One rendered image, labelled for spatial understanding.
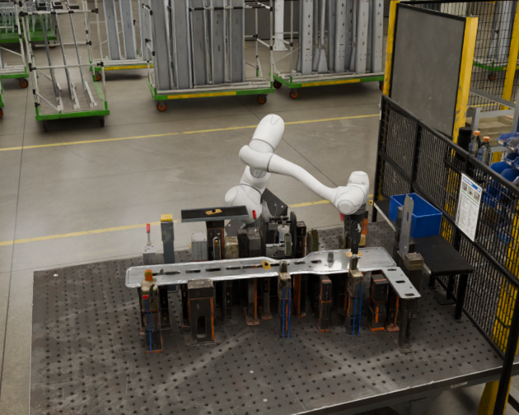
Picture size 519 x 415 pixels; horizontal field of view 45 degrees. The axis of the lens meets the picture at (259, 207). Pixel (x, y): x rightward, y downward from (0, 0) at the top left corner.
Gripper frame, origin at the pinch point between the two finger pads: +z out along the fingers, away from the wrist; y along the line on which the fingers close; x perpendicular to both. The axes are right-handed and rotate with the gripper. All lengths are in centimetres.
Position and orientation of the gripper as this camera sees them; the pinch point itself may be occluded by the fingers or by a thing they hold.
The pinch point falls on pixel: (354, 247)
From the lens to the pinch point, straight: 327.0
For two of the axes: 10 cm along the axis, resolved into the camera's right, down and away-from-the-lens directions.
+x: 9.9, -0.7, 1.4
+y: 1.6, 4.0, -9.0
